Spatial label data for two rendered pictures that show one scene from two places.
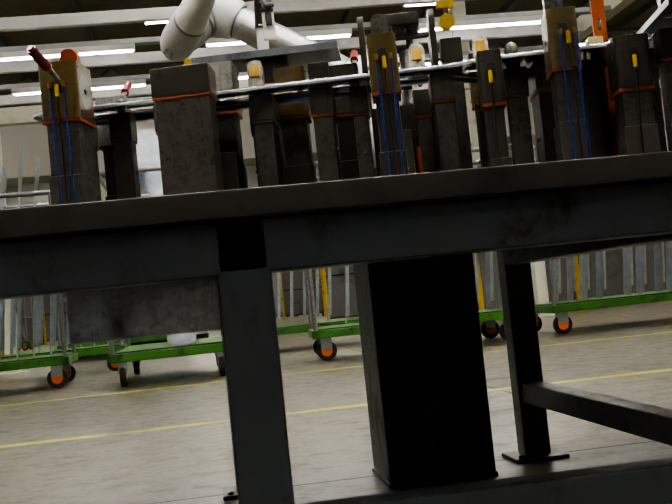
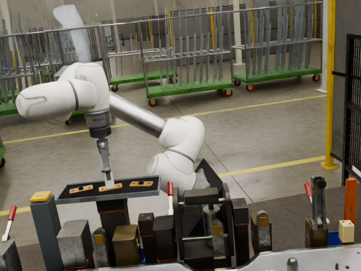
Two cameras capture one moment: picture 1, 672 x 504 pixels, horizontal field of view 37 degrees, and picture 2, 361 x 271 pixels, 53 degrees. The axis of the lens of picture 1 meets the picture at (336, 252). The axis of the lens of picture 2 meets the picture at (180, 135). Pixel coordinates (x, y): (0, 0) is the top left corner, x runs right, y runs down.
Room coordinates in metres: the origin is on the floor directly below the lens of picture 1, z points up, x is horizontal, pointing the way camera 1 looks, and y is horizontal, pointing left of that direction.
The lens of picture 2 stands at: (1.30, -0.12, 1.72)
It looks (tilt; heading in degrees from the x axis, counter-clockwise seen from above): 18 degrees down; 358
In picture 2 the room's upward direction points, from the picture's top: 6 degrees counter-clockwise
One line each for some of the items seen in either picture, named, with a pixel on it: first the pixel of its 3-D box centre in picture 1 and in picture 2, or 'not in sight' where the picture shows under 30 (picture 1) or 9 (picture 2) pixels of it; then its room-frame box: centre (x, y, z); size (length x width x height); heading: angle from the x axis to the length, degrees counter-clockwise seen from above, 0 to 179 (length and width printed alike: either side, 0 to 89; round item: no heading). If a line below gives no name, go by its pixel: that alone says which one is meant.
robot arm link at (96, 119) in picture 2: not in sight; (98, 117); (2.54, 0.12, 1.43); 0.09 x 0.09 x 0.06
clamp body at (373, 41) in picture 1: (389, 122); not in sight; (1.99, -0.13, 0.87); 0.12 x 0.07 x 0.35; 176
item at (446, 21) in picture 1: (448, 45); not in sight; (9.53, -1.28, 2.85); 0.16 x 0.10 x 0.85; 97
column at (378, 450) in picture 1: (420, 360); not in sight; (2.94, -0.21, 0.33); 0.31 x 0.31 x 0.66; 7
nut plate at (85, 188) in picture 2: not in sight; (80, 188); (2.55, 0.23, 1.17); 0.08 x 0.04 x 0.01; 102
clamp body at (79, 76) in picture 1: (70, 154); not in sight; (2.02, 0.52, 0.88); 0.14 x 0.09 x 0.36; 176
